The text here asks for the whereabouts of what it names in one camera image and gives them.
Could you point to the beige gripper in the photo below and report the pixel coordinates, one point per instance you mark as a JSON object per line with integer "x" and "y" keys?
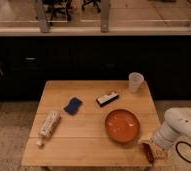
{"x": 158, "y": 153}

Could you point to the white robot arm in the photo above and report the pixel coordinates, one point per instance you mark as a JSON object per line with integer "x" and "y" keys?
{"x": 177, "y": 122}

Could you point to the orange ceramic bowl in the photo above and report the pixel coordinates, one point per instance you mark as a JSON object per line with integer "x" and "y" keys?
{"x": 122, "y": 126}

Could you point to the black and white eraser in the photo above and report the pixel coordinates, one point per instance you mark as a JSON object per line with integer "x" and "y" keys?
{"x": 107, "y": 98}

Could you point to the clear plastic cup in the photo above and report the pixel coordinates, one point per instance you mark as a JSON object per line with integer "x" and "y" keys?
{"x": 135, "y": 81}

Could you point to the wooden table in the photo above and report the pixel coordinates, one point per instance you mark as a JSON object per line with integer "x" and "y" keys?
{"x": 80, "y": 140}

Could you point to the blue sponge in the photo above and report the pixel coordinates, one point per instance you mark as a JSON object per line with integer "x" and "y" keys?
{"x": 73, "y": 106}

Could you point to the dark cabinet counter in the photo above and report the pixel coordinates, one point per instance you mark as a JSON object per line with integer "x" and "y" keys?
{"x": 27, "y": 62}

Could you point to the black office chair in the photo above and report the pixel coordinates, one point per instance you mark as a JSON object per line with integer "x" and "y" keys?
{"x": 58, "y": 6}

